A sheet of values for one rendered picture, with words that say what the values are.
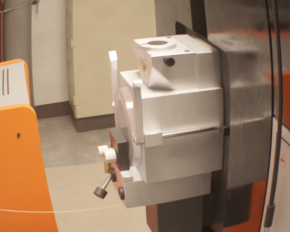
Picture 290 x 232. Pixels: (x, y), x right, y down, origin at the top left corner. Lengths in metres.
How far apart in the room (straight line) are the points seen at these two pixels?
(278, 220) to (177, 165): 0.21
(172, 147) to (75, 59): 3.17
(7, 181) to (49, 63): 3.15
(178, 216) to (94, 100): 3.21
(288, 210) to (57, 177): 1.30
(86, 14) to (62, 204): 2.32
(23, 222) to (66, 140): 2.79
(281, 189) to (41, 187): 0.65
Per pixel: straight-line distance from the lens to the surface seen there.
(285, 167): 0.50
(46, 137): 3.97
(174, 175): 0.69
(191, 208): 0.74
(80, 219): 1.51
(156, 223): 0.74
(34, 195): 1.10
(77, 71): 3.85
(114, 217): 1.51
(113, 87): 0.75
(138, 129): 0.65
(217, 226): 0.75
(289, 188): 0.50
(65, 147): 3.79
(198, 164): 0.69
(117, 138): 0.70
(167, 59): 0.64
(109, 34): 3.83
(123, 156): 0.69
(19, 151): 1.06
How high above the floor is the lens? 1.46
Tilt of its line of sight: 20 degrees down
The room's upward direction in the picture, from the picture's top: 3 degrees counter-clockwise
